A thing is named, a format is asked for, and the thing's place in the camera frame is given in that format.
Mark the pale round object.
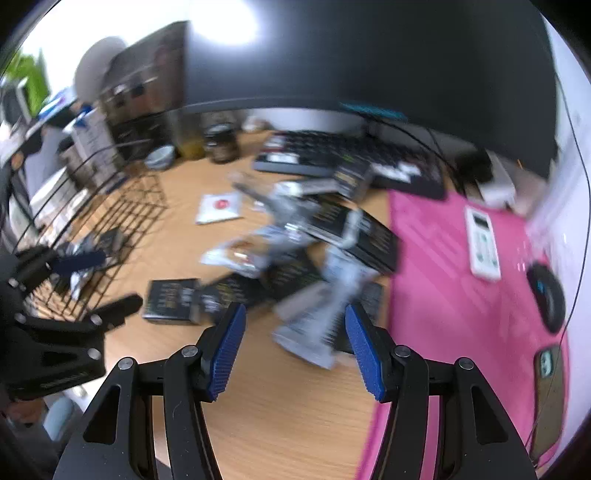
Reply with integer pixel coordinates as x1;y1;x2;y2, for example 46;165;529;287
74;37;130;100

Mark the silver foil packet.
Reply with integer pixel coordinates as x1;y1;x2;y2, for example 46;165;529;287
69;268;112;298

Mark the white remote control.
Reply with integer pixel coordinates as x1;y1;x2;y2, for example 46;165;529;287
464;207;502;281

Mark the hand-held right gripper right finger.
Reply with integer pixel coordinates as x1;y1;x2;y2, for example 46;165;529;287
344;302;539;480

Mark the wooden desktop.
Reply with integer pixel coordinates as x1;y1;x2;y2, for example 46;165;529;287
104;129;393;480

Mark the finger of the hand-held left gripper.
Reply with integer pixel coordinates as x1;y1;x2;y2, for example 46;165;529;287
9;294;144;400
11;247;106;296

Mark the white packet with barcode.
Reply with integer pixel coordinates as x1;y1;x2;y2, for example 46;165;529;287
272;208;386;370

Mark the white blue snack packet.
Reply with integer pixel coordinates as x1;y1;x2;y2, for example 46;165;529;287
201;240;266;278

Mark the black smartphone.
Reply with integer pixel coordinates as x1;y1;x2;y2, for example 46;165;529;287
529;344;566;462

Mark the clear container with yellow contents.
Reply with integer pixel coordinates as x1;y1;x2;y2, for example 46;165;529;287
178;113;206;160

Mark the black wire basket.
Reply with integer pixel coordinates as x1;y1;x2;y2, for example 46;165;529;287
0;141;168;333

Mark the small grey bowl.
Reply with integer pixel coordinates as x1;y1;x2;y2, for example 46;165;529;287
145;144;176;171

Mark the green plant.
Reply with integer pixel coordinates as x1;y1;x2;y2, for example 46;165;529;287
4;51;49;116

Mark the dark glass jar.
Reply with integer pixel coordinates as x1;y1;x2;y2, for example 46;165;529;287
203;124;241;163

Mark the pink desk mat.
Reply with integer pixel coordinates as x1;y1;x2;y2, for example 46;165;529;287
355;189;571;480

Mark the white box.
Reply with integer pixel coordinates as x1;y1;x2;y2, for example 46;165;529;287
480;180;515;207

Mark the plastic spoon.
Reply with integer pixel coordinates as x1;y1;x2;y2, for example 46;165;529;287
231;173;308;241

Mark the black computer mouse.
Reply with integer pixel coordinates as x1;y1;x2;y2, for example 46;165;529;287
526;263;566;334

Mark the white sachet with red circle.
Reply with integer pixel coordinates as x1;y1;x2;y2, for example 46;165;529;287
196;193;243;225

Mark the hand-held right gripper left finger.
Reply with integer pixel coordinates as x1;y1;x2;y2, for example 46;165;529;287
53;302;247;480

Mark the black computer monitor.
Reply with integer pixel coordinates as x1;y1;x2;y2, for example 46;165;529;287
185;0;557;181

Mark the black keyboard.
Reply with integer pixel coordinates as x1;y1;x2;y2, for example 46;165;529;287
253;130;446;200

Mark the glossy black box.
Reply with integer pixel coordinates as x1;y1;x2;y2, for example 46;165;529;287
99;21;190;162

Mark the white blue carton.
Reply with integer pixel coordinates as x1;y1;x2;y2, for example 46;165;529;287
74;108;116;171

